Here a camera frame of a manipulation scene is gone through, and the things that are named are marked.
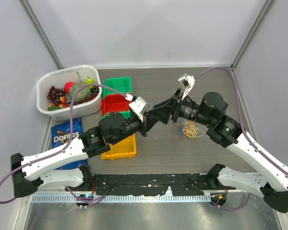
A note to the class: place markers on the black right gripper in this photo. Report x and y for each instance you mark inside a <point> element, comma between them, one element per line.
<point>175,105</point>

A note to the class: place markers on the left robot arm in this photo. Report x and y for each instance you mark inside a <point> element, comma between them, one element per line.
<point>27,171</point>

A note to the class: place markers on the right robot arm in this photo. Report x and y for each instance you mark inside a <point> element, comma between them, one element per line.
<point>271,185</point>

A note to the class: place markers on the near green bin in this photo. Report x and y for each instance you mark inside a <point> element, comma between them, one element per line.
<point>126,114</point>

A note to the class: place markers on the green bin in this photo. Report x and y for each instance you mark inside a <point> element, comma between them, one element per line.
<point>121,84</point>
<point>126,114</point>

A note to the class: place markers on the yellow bin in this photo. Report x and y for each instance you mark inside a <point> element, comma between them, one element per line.
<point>124,149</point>

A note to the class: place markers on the far green bin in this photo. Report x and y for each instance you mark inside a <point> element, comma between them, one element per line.
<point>121,84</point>

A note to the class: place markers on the red bin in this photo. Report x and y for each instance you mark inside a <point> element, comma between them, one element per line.
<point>114,103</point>

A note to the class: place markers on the green toy melon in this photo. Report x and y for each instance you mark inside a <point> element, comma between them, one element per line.
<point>83,93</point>

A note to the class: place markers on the yellow toy pear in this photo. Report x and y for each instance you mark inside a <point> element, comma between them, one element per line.
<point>89,81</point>

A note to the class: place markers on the white plastic basket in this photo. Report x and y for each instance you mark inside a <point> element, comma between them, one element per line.
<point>58,79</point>

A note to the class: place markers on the red toy apple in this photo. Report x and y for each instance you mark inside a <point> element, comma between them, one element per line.
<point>68,86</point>

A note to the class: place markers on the blue Doritos bag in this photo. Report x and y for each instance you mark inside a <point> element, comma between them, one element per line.
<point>60,135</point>

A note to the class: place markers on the small toy fruits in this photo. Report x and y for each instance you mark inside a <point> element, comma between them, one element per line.
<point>58,103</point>

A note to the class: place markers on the dark red toy grapes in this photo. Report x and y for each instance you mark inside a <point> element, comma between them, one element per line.
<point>55,93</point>

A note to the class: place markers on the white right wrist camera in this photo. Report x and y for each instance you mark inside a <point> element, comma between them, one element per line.
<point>188,83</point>

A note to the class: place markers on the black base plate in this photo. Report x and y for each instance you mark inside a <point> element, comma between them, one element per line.
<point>181,184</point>

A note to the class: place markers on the white slotted cable duct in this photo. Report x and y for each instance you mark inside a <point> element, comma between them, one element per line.
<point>167,198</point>

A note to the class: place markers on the right aluminium frame post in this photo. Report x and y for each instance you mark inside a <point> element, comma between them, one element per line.
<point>267,6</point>

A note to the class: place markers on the aluminium frame post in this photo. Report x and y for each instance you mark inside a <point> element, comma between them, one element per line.
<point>267,6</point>
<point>41,33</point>

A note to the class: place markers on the left aluminium frame post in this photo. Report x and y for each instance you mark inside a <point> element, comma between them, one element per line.
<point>41,33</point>

